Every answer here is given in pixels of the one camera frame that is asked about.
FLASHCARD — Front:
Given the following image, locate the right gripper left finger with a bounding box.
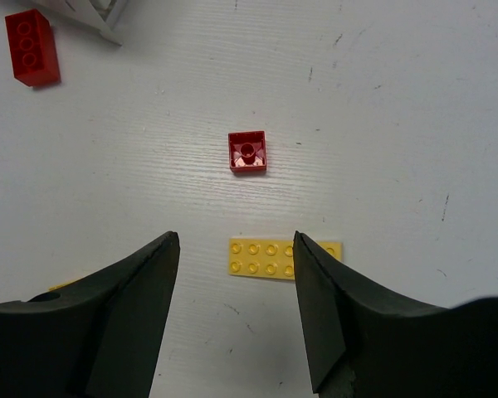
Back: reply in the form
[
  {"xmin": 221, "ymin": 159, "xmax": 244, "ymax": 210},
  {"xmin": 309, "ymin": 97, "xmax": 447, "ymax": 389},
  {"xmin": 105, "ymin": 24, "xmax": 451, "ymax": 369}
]
[{"xmin": 0, "ymin": 231, "xmax": 179, "ymax": 397}]

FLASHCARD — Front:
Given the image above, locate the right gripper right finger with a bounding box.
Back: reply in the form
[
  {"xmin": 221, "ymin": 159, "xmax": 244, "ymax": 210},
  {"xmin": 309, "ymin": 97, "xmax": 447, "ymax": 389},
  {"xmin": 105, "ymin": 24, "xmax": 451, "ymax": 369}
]
[{"xmin": 293, "ymin": 232, "xmax": 498, "ymax": 397}]

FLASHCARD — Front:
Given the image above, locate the yellow lego plate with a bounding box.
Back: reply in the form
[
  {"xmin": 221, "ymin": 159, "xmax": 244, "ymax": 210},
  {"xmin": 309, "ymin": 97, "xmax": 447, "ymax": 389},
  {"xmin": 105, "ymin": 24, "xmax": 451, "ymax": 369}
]
[{"xmin": 227, "ymin": 237, "xmax": 344, "ymax": 281}]

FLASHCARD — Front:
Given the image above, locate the small red square lego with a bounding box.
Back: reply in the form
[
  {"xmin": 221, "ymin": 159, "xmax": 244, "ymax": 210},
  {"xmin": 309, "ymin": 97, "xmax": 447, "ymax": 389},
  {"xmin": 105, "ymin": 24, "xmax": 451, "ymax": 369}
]
[{"xmin": 227, "ymin": 131, "xmax": 267, "ymax": 173}]

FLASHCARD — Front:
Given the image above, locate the long red lego brick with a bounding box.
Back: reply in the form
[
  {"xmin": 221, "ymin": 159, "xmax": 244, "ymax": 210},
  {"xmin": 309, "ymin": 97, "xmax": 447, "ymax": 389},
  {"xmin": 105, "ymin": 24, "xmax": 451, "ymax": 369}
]
[{"xmin": 5, "ymin": 9, "xmax": 61, "ymax": 88}]

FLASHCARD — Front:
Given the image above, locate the yellow lego brick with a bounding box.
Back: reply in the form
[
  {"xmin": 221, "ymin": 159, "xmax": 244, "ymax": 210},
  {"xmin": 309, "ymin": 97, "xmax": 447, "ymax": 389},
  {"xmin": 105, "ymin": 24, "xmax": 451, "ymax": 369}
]
[{"xmin": 48, "ymin": 279, "xmax": 79, "ymax": 292}]

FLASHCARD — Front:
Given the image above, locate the white two-bin container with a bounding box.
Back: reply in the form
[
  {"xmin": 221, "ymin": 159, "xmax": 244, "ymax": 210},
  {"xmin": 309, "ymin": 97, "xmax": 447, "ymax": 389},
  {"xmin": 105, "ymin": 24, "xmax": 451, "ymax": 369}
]
[{"xmin": 26, "ymin": 0, "xmax": 128, "ymax": 46}]

